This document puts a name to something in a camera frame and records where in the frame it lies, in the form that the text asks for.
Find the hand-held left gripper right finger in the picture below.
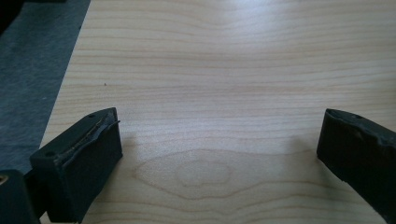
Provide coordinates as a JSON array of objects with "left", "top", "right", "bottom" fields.
[{"left": 316, "top": 107, "right": 396, "bottom": 224}]

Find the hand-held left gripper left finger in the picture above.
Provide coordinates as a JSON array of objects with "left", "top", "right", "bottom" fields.
[{"left": 29, "top": 106, "right": 123, "bottom": 224}]

